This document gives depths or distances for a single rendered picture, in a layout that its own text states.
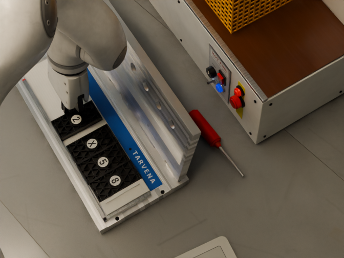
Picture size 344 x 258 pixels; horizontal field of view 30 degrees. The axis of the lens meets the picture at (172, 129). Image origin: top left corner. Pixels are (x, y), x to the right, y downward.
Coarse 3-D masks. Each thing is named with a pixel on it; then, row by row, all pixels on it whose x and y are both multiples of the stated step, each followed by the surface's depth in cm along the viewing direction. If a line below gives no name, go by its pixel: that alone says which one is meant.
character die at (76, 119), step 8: (88, 104) 138; (72, 112) 137; (80, 112) 138; (88, 112) 138; (96, 112) 137; (56, 120) 136; (64, 120) 136; (72, 120) 136; (80, 120) 136; (88, 120) 136; (96, 120) 136; (56, 128) 136; (64, 128) 136; (72, 128) 136; (80, 128) 135; (64, 136) 134
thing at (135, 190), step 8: (136, 184) 129; (144, 184) 129; (120, 192) 128; (128, 192) 128; (136, 192) 128; (144, 192) 128; (104, 200) 128; (112, 200) 128; (120, 200) 128; (128, 200) 128; (104, 208) 127; (112, 208) 127
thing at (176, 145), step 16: (128, 32) 124; (128, 48) 127; (128, 64) 130; (144, 64) 120; (112, 80) 138; (128, 80) 133; (144, 80) 126; (160, 80) 119; (128, 96) 133; (144, 96) 129; (160, 96) 122; (176, 96) 118; (144, 112) 129; (160, 112) 125; (176, 112) 116; (144, 128) 132; (160, 128) 128; (176, 128) 121; (192, 128) 114; (160, 144) 128; (176, 144) 124; (192, 144) 117; (176, 160) 124; (176, 176) 127
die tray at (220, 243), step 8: (216, 240) 126; (224, 240) 125; (200, 248) 125; (208, 248) 125; (216, 248) 125; (224, 248) 125; (184, 256) 124; (192, 256) 124; (200, 256) 124; (208, 256) 124; (216, 256) 124; (224, 256) 124; (232, 256) 124
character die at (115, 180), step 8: (128, 160) 131; (120, 168) 131; (128, 168) 131; (104, 176) 130; (112, 176) 130; (120, 176) 130; (128, 176) 130; (136, 176) 130; (96, 184) 130; (104, 184) 129; (112, 184) 129; (120, 184) 129; (128, 184) 129; (96, 192) 129; (104, 192) 129; (112, 192) 129
